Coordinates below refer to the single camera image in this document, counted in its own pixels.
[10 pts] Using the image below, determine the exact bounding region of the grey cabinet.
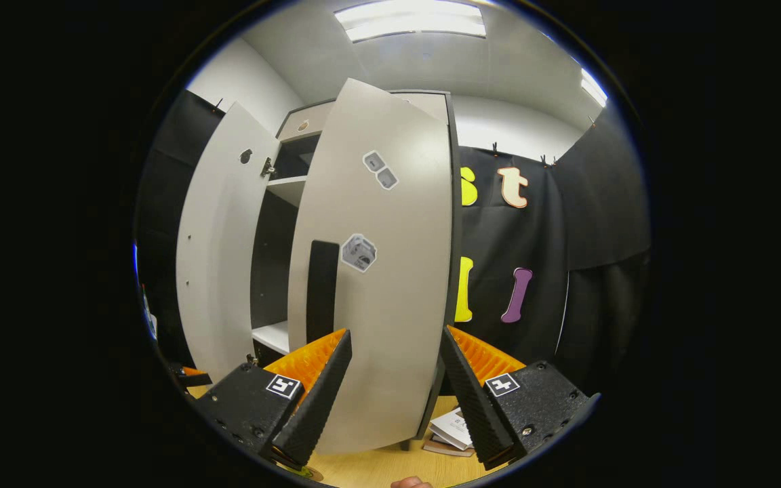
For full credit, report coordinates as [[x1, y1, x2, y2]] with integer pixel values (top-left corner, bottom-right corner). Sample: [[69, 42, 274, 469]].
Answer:
[[249, 90, 462, 451]]

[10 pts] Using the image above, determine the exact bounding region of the black door handle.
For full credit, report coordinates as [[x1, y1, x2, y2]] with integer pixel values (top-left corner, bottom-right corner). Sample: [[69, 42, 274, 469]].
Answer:
[[306, 241, 341, 344]]

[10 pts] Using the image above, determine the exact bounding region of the black backdrop cloth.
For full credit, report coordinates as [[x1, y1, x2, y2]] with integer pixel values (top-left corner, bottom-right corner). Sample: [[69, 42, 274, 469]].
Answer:
[[134, 91, 652, 394]]

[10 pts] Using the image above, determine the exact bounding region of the grey cabinet door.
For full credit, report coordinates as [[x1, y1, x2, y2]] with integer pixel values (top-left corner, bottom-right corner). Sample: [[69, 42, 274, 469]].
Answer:
[[287, 78, 454, 455], [176, 102, 281, 384]]

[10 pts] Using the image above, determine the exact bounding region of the white photo-cover book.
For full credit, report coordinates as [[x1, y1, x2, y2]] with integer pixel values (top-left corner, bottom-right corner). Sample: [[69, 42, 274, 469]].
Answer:
[[429, 407, 476, 452]]

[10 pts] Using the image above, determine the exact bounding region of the ceiling light panel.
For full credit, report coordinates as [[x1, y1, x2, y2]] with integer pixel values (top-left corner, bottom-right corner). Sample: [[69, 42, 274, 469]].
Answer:
[[334, 0, 487, 43], [580, 68, 608, 108]]

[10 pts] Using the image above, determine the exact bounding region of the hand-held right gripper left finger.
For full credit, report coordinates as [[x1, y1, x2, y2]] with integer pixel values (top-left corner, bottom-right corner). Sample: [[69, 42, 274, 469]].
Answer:
[[194, 329, 353, 470]]

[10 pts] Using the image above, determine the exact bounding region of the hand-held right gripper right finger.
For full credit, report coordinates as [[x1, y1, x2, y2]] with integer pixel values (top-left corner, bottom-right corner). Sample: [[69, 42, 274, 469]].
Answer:
[[439, 325, 600, 471]]

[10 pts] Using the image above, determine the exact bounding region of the brown cover book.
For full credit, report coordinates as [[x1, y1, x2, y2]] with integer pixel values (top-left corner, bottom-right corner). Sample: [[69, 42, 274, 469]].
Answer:
[[422, 437, 476, 459]]

